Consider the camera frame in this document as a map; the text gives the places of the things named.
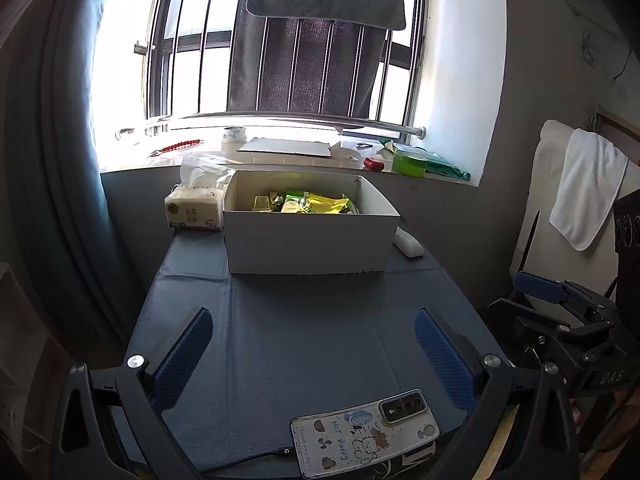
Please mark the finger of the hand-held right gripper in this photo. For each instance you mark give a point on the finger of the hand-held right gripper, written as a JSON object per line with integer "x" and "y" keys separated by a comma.
{"x": 540, "y": 287}
{"x": 520, "y": 327}

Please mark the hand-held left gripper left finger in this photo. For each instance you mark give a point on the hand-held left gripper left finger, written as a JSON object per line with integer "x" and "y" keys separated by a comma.
{"x": 182, "y": 355}

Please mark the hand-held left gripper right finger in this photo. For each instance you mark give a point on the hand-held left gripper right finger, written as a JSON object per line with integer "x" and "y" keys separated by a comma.
{"x": 445, "y": 360}

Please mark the white cardboard box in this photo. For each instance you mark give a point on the white cardboard box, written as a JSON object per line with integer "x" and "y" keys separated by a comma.
{"x": 305, "y": 245}

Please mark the jelly cup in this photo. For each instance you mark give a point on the jelly cup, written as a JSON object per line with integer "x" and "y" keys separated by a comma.
{"x": 261, "y": 203}

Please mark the pale yellow snack packet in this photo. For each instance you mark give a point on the pale yellow snack packet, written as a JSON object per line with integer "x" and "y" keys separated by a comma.
{"x": 290, "y": 206}

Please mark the large green snack bag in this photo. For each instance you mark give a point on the large green snack bag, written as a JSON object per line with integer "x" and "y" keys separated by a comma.
{"x": 297, "y": 194}

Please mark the white towel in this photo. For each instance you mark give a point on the white towel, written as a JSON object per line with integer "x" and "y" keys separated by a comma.
{"x": 587, "y": 185}

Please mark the white chair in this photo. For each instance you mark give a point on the white chair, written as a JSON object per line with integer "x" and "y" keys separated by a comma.
{"x": 545, "y": 170}

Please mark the blue table cover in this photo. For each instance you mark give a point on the blue table cover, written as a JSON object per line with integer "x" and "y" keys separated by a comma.
{"x": 300, "y": 340}

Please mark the white remote control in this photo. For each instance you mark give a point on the white remote control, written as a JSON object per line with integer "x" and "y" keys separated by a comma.
{"x": 407, "y": 246}

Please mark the phone with cartoon case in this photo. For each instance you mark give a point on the phone with cartoon case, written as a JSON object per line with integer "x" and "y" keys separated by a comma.
{"x": 350, "y": 440}

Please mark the tissue pack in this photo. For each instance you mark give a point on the tissue pack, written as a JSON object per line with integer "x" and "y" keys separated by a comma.
{"x": 192, "y": 210}

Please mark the green wet wipes pack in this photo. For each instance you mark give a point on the green wet wipes pack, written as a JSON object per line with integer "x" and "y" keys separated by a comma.
{"x": 447, "y": 169}

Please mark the green round container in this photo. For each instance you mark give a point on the green round container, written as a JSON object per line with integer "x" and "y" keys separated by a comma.
{"x": 409, "y": 163}

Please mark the red apple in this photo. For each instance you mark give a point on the red apple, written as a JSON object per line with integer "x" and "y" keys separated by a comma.
{"x": 374, "y": 164}

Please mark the white tape roll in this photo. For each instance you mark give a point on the white tape roll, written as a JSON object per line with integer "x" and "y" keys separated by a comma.
{"x": 235, "y": 137}

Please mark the flat cardboard sheet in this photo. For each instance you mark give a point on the flat cardboard sheet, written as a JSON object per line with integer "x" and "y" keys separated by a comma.
{"x": 285, "y": 147}

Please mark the blue curtain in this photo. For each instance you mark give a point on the blue curtain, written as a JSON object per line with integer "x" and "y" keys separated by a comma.
{"x": 55, "y": 160}

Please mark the dark mesh cloth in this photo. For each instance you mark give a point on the dark mesh cloth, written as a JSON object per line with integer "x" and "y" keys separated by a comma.
{"x": 300, "y": 70}

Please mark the window frame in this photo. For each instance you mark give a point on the window frame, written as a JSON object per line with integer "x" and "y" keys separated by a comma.
{"x": 200, "y": 40}

